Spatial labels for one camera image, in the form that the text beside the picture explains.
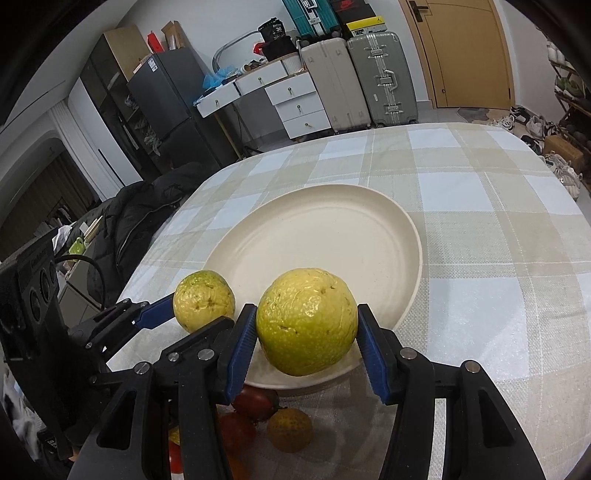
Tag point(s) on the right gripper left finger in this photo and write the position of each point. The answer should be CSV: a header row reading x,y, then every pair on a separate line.
x,y
181,389

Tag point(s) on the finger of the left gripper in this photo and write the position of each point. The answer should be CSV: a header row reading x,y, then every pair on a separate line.
x,y
155,314
213,336

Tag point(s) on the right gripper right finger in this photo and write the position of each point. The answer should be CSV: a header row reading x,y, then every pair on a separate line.
x,y
483,438

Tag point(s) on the yellow guava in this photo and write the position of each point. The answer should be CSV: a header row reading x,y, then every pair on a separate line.
x,y
306,321
174,436
200,298

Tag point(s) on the yellow guava front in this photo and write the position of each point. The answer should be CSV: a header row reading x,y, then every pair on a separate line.
x,y
200,298

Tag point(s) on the red cherry tomato front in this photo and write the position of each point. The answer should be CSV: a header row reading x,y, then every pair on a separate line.
x,y
238,433

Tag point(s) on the red cherry tomato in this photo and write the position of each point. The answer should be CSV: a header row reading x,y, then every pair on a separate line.
x,y
256,404
175,461
238,433

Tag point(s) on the orange tangerine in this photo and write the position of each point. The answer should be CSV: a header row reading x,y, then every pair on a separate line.
x,y
237,468

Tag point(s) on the brown longan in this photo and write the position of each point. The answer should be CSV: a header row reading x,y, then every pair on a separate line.
x,y
290,430

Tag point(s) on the red cherry tomato top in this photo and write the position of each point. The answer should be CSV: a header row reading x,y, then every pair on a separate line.
x,y
175,461

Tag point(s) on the black jacket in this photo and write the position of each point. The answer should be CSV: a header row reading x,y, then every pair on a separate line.
x,y
130,221

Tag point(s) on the cream round plate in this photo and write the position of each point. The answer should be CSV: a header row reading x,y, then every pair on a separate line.
x,y
307,259

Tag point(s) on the dark grey refrigerator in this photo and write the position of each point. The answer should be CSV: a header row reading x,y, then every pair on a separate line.
x,y
164,88

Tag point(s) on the white drawer desk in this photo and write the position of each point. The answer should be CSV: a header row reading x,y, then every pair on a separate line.
x,y
288,86

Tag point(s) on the beige suitcase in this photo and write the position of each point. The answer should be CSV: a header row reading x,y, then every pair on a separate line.
x,y
335,78

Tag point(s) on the cardboard box on floor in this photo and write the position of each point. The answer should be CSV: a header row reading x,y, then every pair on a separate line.
x,y
571,154

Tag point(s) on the wooden shoe rack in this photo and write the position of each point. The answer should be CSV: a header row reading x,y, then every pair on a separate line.
x,y
573,95

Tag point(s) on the teal suitcase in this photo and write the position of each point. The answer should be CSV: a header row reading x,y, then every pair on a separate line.
x,y
313,18

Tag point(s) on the grey suitcase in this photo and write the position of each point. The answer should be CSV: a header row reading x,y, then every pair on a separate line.
x,y
385,78

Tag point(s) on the stacked shoe boxes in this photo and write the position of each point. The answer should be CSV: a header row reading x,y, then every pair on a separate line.
x,y
357,17

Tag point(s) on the wooden door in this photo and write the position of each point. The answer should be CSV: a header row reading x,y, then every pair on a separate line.
x,y
463,52

